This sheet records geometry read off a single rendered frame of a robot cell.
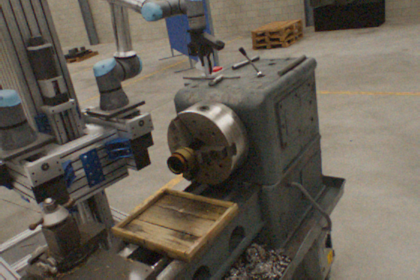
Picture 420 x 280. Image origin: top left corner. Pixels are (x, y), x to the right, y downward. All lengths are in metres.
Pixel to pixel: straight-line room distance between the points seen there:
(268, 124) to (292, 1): 10.70
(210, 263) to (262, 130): 0.52
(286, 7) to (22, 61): 10.70
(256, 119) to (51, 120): 0.99
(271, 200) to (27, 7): 1.38
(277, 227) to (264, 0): 11.09
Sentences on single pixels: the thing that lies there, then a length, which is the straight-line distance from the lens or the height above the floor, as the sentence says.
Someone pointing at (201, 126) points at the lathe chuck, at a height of 1.18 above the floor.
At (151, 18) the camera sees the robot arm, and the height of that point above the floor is 1.57.
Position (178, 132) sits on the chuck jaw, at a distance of 1.48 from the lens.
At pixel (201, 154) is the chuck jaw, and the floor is 1.09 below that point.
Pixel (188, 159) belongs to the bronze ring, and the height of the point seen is 1.09.
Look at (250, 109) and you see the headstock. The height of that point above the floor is 1.19.
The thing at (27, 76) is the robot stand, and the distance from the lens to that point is 2.01.
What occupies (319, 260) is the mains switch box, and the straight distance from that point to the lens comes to 2.11.
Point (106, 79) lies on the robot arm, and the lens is 1.99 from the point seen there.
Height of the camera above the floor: 1.67
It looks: 20 degrees down
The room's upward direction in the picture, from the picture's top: 11 degrees counter-clockwise
